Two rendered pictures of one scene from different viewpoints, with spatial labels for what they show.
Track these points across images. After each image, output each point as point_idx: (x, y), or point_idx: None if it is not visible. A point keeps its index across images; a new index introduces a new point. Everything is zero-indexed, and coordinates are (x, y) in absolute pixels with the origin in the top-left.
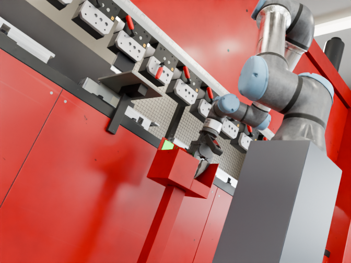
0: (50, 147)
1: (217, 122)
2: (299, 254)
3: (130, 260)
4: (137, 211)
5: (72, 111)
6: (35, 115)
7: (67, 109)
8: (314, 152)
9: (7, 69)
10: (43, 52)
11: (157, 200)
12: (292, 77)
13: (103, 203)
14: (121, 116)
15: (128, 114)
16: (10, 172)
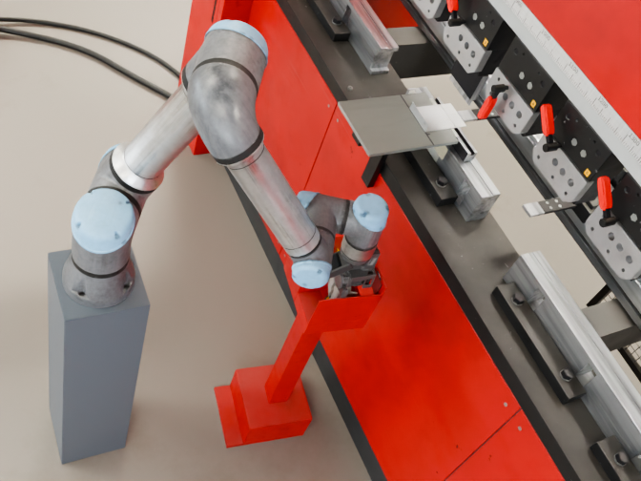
0: (324, 171)
1: (343, 238)
2: (53, 339)
3: (375, 368)
4: (388, 314)
5: (341, 136)
6: (318, 128)
7: (338, 132)
8: (50, 267)
9: (304, 70)
10: (372, 44)
11: (412, 324)
12: (90, 186)
13: None
14: (375, 165)
15: (449, 167)
16: (302, 179)
